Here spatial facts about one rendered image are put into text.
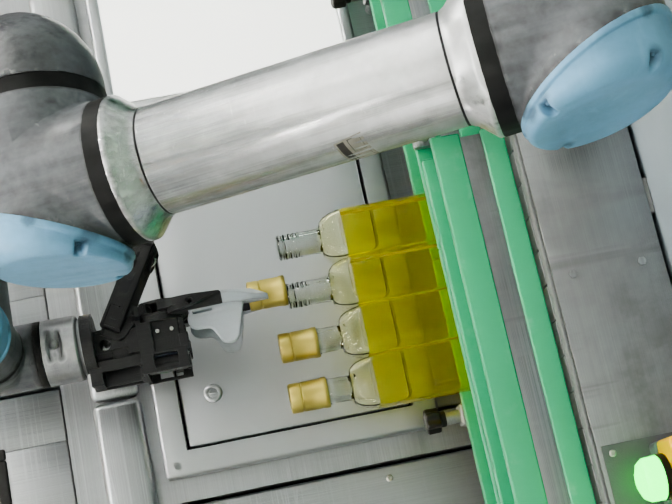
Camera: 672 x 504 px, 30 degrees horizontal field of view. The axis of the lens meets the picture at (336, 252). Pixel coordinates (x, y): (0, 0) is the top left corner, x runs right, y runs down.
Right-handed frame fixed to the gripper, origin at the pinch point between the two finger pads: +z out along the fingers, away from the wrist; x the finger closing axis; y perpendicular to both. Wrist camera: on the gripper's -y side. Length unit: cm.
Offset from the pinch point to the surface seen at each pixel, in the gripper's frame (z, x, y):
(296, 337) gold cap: 3.6, 1.7, 6.0
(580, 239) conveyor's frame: 33.9, 15.7, 4.3
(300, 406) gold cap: 2.5, 1.1, 13.6
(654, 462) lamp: 33.9, 20.4, 28.4
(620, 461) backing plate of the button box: 32.1, 15.4, 27.4
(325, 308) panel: 8.7, -12.4, 0.2
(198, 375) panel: -8.3, -12.5, 5.5
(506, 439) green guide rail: 21.8, 13.6, 22.8
